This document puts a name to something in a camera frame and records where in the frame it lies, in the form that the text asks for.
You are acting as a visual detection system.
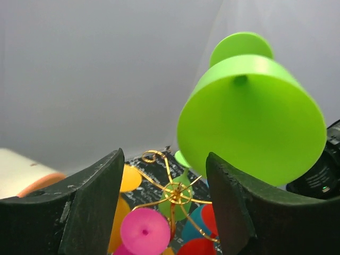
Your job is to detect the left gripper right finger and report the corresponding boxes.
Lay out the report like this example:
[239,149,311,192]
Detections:
[206,153,339,254]

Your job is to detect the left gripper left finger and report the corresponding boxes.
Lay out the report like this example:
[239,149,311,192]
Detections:
[1,149,124,254]

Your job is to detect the red wine glass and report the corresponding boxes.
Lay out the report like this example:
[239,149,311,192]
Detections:
[177,204,219,255]

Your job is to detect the blue wine glass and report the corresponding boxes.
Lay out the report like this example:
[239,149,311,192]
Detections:
[181,203,213,241]

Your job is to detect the orange wine glass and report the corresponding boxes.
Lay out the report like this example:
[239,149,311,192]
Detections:
[107,164,143,253]

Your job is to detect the magenta wine glass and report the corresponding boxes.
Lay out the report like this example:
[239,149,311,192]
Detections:
[113,208,171,255]

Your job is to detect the light green wine glass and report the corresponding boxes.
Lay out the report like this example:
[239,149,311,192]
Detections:
[177,32,327,186]

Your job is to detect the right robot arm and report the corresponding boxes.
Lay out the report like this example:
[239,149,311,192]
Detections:
[286,121,339,200]

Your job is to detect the round mini drawer cabinet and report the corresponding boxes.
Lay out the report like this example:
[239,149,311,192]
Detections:
[1,148,66,199]

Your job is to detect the gold wire glass rack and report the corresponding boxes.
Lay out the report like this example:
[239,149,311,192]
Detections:
[132,150,220,243]

